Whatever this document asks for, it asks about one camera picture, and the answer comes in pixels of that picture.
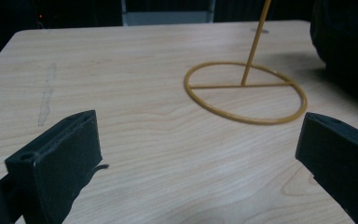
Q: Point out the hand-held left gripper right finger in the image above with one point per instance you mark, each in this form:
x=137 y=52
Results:
x=341 y=155

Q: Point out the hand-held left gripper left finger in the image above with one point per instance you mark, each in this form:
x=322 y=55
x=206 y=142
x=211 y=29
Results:
x=62 y=161

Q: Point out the grey metal frame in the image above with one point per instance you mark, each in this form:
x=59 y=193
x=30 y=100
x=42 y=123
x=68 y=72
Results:
x=167 y=18

